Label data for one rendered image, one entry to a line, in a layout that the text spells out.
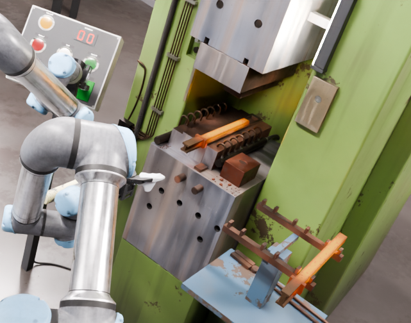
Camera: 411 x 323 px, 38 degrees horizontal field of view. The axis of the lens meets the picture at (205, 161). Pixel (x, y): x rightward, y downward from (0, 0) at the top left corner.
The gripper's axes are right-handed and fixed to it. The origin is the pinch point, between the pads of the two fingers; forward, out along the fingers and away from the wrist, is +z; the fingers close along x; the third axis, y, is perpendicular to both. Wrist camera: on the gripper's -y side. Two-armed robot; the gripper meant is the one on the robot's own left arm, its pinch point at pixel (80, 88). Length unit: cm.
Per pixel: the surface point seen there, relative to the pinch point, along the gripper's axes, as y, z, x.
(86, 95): -1.6, 1.2, -2.7
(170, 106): 6.6, 18.7, -30.7
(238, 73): 21, -18, -51
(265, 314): -49, -24, -85
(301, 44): 39, -9, -68
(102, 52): 14.6, 1.4, -2.5
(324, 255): -25, -36, -93
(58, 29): 17.2, 1.4, 15.2
